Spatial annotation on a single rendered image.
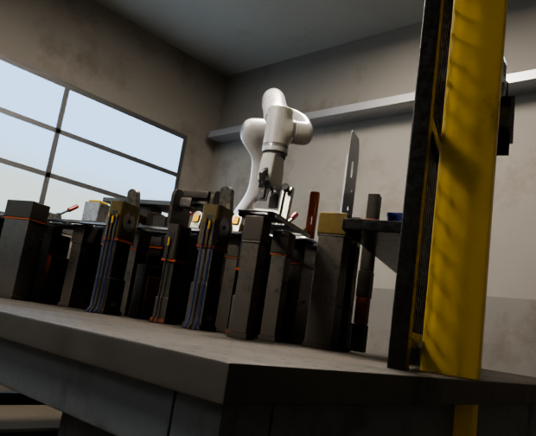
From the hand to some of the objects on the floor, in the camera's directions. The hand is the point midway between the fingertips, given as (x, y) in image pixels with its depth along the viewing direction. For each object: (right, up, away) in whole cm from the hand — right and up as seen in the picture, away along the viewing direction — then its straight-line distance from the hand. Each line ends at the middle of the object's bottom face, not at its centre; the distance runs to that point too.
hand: (267, 201), depth 178 cm
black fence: (+46, -119, -16) cm, 129 cm away
